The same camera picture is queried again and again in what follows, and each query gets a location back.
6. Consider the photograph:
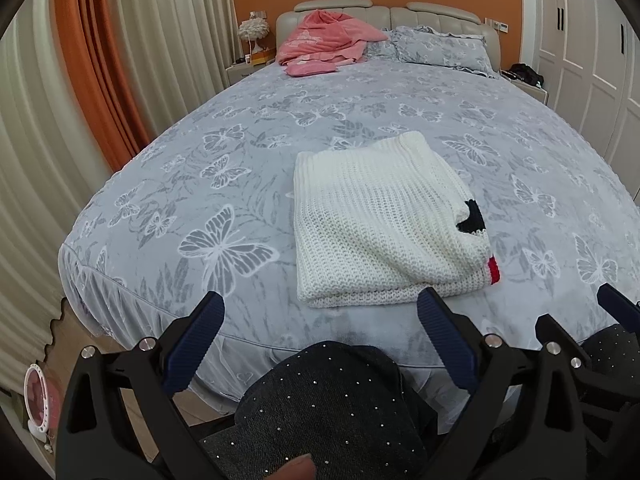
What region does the left white nightstand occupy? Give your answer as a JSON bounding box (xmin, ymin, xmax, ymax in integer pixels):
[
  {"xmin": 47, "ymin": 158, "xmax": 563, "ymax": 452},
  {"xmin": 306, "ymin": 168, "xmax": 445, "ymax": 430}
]
[{"xmin": 226, "ymin": 60, "xmax": 274, "ymax": 86}]

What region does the right white nightstand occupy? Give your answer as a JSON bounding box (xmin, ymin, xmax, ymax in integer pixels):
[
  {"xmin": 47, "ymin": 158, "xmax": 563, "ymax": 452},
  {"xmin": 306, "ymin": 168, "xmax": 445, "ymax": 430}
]
[{"xmin": 500, "ymin": 70, "xmax": 549, "ymax": 105}]

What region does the white feather lamp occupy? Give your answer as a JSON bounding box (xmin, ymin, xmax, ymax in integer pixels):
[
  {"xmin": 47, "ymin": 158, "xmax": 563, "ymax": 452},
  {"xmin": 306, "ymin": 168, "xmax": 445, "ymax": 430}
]
[{"xmin": 238, "ymin": 16, "xmax": 270, "ymax": 54}]

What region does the white wardrobe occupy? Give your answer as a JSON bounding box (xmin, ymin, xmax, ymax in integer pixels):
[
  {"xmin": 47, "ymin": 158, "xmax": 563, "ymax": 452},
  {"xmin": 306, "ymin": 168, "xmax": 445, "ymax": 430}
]
[{"xmin": 534, "ymin": 0, "xmax": 639, "ymax": 192}]

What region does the white nightstand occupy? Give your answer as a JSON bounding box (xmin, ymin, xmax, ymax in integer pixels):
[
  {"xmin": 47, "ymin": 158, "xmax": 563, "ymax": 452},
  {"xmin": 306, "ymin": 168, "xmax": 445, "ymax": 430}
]
[
  {"xmin": 500, "ymin": 70, "xmax": 549, "ymax": 105},
  {"xmin": 226, "ymin": 60, "xmax": 274, "ymax": 86}
]

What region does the black item on nightstand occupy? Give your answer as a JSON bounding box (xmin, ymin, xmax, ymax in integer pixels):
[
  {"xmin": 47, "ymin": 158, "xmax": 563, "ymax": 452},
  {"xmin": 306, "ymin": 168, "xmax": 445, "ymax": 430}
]
[{"xmin": 506, "ymin": 63, "xmax": 544, "ymax": 88}]

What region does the small round white fan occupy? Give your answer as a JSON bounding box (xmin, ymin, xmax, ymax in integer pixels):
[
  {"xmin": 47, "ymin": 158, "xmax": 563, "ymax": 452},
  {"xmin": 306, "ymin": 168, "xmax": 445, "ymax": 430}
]
[{"xmin": 23, "ymin": 363, "xmax": 62, "ymax": 454}]

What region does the cream and orange curtain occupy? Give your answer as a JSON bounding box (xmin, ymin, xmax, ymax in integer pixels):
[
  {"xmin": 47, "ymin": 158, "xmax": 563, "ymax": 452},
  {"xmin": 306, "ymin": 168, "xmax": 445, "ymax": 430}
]
[{"xmin": 1, "ymin": 0, "xmax": 241, "ymax": 392}]

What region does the grey butterfly bedspread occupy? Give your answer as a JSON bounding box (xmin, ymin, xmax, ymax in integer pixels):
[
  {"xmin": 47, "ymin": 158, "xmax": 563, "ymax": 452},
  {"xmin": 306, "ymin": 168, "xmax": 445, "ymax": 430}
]
[{"xmin": 58, "ymin": 58, "xmax": 639, "ymax": 412}]

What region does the person's hand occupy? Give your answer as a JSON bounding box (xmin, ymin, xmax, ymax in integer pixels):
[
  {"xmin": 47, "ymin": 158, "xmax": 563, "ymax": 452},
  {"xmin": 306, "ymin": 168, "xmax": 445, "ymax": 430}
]
[{"xmin": 266, "ymin": 454, "xmax": 317, "ymax": 480}]

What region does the pink clothes pile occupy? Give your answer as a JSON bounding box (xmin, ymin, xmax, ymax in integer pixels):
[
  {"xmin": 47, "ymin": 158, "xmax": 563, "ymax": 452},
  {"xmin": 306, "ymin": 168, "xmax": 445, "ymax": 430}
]
[{"xmin": 276, "ymin": 10, "xmax": 388, "ymax": 77}]

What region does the grey butterfly pillow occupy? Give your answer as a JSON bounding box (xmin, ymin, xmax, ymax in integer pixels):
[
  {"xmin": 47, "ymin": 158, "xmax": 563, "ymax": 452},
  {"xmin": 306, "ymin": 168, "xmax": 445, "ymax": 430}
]
[{"xmin": 364, "ymin": 25, "xmax": 498, "ymax": 78}]

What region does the white red black knit sweater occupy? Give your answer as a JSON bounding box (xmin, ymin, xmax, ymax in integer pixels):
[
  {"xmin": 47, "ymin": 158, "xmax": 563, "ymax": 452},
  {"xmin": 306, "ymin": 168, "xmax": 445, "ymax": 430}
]
[{"xmin": 293, "ymin": 131, "xmax": 500, "ymax": 308}]

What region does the beige leather headboard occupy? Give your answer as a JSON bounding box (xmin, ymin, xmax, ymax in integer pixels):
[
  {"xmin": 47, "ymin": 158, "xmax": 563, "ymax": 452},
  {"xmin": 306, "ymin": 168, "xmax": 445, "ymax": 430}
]
[{"xmin": 274, "ymin": 0, "xmax": 501, "ymax": 72}]

